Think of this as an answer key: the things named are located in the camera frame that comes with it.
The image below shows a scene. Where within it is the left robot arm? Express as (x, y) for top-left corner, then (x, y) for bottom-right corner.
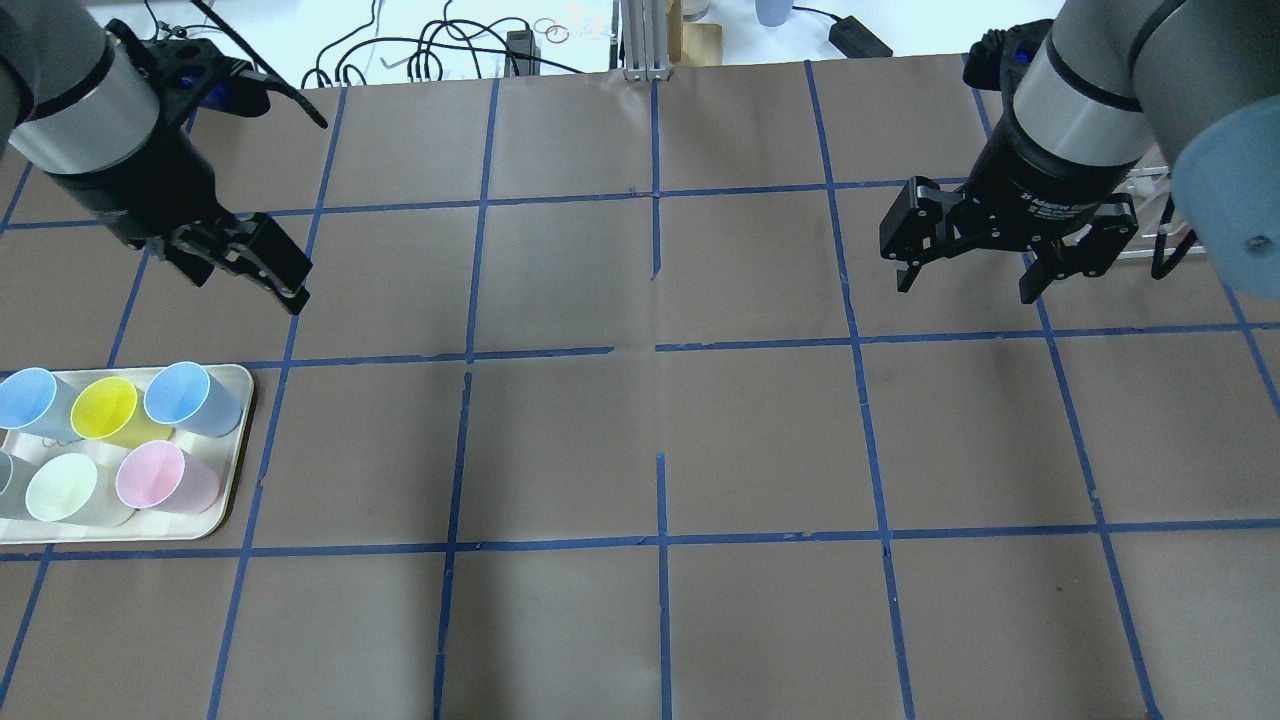
(1, 1), (326, 315)

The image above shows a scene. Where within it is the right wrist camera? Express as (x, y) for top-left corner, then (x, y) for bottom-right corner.
(963, 19), (1053, 92)

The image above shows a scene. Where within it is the yellow cup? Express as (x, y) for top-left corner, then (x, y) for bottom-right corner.
(70, 375), (175, 448)

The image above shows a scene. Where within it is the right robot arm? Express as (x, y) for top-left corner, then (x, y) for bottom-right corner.
(879, 1), (1279, 304)

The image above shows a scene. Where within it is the black power adapter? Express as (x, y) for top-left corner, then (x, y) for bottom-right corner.
(828, 15), (893, 59)

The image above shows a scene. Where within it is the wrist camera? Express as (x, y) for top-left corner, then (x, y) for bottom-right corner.
(143, 38), (271, 123)
(963, 19), (1053, 92)

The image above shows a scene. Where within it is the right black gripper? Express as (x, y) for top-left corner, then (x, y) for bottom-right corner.
(879, 177), (1139, 305)

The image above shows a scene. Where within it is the light blue cup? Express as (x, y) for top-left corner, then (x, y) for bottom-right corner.
(1, 366), (82, 442)
(143, 361), (244, 438)

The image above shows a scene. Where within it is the grey cup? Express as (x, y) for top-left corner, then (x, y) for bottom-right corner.
(1, 451), (37, 521)

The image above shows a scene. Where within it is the cream plastic tray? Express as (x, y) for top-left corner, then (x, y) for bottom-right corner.
(3, 364), (256, 544)

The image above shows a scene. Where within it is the cream white cup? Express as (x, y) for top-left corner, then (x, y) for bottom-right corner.
(26, 454), (136, 527)

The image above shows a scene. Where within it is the pink cup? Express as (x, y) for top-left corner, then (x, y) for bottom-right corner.
(115, 439), (221, 515)

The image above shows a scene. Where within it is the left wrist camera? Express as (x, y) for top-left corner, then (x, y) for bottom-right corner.
(143, 38), (271, 123)

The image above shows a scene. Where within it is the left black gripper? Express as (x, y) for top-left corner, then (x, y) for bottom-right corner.
(140, 211), (312, 316)

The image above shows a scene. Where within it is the white dish rack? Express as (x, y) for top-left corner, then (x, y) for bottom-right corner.
(1117, 160), (1204, 266)

